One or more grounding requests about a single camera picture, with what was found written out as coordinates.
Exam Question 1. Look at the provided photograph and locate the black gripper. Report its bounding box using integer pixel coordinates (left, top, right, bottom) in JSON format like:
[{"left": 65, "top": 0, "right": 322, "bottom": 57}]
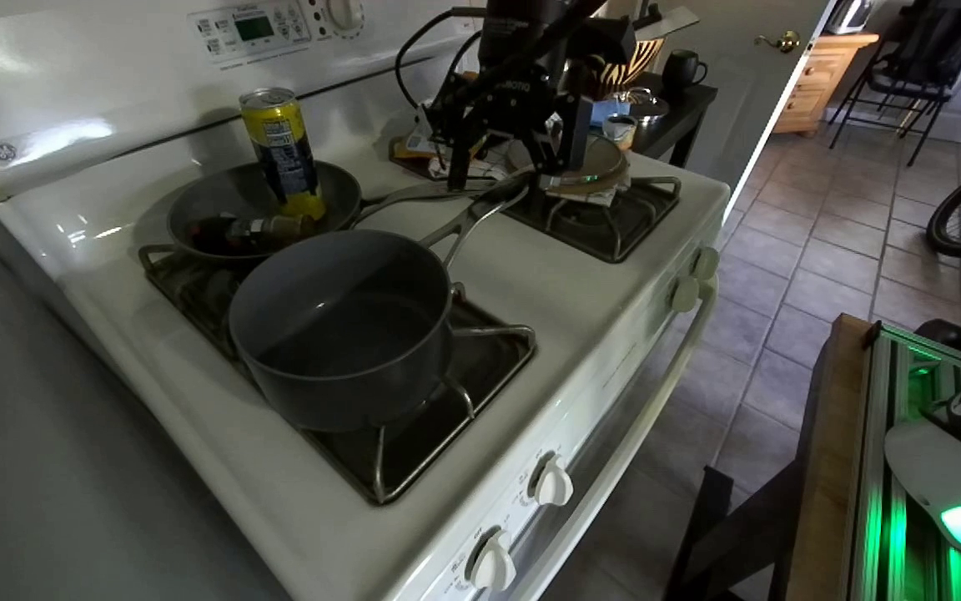
[{"left": 426, "top": 36, "right": 599, "bottom": 194}]

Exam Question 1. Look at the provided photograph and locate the grey saucepan with long handle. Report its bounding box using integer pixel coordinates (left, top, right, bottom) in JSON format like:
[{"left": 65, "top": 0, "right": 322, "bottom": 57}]
[{"left": 223, "top": 162, "right": 543, "bottom": 438}]

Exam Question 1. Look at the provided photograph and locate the white robot base link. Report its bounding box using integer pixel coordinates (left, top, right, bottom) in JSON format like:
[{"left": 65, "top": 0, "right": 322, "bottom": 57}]
[{"left": 879, "top": 364, "right": 961, "bottom": 573}]

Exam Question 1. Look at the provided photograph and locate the glass pot lid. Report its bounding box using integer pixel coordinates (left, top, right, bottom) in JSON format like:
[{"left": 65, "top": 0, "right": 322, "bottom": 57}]
[{"left": 506, "top": 128, "right": 630, "bottom": 194}]

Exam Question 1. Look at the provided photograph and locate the white gas stove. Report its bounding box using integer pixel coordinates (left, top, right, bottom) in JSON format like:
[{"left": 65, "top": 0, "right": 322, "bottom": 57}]
[{"left": 0, "top": 0, "right": 734, "bottom": 601}]

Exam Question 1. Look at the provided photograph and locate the white stove knob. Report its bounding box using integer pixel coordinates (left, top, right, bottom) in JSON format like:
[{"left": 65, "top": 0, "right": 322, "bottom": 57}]
[
  {"left": 665, "top": 271, "right": 708, "bottom": 318},
  {"left": 523, "top": 449, "right": 576, "bottom": 509},
  {"left": 464, "top": 524, "right": 520, "bottom": 598},
  {"left": 687, "top": 244, "right": 722, "bottom": 282}
]

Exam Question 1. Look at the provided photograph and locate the stove control panel with display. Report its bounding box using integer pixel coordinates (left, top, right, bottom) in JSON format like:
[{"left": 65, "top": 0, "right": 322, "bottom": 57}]
[{"left": 186, "top": 0, "right": 369, "bottom": 60}]

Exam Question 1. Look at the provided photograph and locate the blue packet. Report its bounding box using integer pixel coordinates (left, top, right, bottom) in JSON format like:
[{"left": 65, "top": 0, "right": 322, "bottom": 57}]
[{"left": 590, "top": 96, "right": 637, "bottom": 128}]

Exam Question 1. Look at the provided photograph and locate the orange item on tray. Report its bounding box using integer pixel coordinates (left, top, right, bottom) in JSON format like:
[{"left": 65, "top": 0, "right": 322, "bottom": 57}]
[{"left": 390, "top": 102, "right": 459, "bottom": 172}]

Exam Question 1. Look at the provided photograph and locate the black double burner grate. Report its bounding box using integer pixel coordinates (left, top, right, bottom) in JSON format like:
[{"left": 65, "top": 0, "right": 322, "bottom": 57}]
[
  {"left": 498, "top": 169, "right": 682, "bottom": 268},
  {"left": 136, "top": 226, "right": 540, "bottom": 509}
]

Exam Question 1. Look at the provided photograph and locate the glass jar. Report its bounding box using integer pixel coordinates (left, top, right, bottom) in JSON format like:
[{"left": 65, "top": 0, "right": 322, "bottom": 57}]
[{"left": 618, "top": 84, "right": 670, "bottom": 144}]

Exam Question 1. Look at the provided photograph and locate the zebra pattern basket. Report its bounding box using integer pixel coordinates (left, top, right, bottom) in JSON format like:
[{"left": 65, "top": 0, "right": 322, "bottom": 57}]
[{"left": 596, "top": 31, "right": 674, "bottom": 93}]

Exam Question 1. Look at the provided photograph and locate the black side table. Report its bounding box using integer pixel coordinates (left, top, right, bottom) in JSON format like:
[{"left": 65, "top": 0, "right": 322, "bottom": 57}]
[{"left": 590, "top": 70, "right": 720, "bottom": 169}]

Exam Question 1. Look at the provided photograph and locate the black mug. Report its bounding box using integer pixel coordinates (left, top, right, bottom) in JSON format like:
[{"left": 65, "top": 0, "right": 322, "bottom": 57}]
[{"left": 661, "top": 47, "right": 712, "bottom": 106}]

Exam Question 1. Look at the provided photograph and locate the white door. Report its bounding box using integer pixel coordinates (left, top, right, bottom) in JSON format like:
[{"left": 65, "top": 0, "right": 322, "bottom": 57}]
[{"left": 658, "top": 0, "right": 839, "bottom": 224}]

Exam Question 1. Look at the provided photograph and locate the yellow oil bottle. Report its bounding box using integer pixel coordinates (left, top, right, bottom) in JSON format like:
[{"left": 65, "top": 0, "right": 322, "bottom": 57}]
[{"left": 236, "top": 84, "right": 330, "bottom": 226}]

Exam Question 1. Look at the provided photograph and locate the brass door knob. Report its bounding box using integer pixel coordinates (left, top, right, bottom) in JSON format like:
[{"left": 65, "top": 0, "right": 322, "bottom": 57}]
[{"left": 754, "top": 27, "right": 806, "bottom": 57}]

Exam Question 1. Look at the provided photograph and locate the dark frying pan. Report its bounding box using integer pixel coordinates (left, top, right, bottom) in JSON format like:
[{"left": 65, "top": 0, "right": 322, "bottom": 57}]
[{"left": 163, "top": 161, "right": 482, "bottom": 268}]

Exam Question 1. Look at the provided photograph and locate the wooden cabinet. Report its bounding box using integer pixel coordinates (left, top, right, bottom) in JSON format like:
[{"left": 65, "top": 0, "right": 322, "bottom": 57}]
[{"left": 774, "top": 31, "right": 883, "bottom": 139}]

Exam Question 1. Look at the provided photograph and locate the black metal chair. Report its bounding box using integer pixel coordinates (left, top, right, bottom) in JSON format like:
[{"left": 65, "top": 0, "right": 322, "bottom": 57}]
[{"left": 826, "top": 0, "right": 961, "bottom": 169}]

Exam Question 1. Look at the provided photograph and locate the wooden board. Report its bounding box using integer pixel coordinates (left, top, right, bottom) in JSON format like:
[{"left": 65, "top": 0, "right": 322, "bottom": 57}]
[{"left": 780, "top": 310, "right": 883, "bottom": 601}]

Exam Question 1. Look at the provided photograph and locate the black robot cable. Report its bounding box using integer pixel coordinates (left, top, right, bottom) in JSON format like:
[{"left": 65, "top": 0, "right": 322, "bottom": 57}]
[{"left": 390, "top": 4, "right": 498, "bottom": 114}]

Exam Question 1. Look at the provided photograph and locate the white oven door handle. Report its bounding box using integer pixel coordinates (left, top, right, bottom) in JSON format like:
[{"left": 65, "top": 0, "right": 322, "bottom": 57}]
[{"left": 498, "top": 282, "right": 716, "bottom": 601}]

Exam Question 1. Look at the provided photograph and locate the aluminium mount frame green lit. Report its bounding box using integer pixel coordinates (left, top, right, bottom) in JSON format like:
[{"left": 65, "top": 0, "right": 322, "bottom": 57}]
[{"left": 847, "top": 321, "right": 961, "bottom": 601}]

